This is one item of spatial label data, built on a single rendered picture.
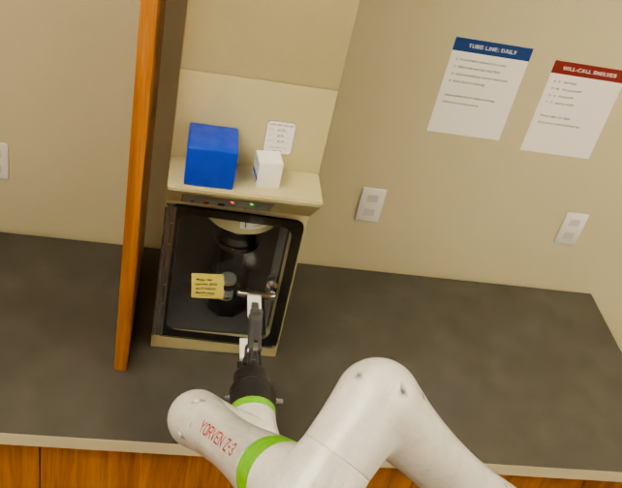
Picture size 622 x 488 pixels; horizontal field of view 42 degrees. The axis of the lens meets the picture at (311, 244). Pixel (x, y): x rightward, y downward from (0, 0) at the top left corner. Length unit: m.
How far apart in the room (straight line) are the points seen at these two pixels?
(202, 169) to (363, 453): 0.74
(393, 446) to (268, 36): 0.84
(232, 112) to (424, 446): 0.82
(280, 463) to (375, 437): 0.14
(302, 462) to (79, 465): 1.00
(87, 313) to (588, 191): 1.46
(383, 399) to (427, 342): 1.20
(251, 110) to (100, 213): 0.82
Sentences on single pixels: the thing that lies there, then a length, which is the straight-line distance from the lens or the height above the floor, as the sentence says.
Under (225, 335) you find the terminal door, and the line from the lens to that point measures 2.06.
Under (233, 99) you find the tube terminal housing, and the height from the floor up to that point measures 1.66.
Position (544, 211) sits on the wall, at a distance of 2.54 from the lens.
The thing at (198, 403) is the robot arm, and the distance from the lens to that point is 1.48.
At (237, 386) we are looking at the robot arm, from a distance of 1.66.
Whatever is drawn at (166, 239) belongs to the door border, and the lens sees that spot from 1.88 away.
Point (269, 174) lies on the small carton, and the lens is 1.69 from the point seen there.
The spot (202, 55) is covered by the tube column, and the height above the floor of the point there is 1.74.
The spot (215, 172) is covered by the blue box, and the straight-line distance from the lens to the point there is 1.66.
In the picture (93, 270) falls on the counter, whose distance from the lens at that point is 2.33.
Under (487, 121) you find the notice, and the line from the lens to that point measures 2.31.
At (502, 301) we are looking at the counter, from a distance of 2.57.
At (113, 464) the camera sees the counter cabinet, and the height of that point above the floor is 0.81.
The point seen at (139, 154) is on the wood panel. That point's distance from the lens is 1.66.
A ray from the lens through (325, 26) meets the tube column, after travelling 1.63.
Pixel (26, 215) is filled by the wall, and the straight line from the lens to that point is 2.45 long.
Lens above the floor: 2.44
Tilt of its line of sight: 36 degrees down
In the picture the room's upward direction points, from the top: 14 degrees clockwise
